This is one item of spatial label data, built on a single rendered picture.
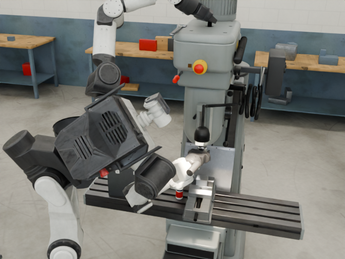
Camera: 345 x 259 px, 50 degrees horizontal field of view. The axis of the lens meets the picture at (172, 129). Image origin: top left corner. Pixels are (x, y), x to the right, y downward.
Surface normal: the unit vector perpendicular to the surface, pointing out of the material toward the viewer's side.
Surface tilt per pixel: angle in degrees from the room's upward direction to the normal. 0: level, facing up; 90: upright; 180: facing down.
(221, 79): 90
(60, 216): 114
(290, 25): 90
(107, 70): 60
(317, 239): 0
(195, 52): 90
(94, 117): 65
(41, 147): 13
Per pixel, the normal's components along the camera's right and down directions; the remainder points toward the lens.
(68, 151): -0.36, 0.12
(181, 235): 0.02, -0.91
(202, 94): -0.23, 0.40
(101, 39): 0.09, -0.15
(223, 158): -0.19, -0.05
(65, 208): 0.13, 0.42
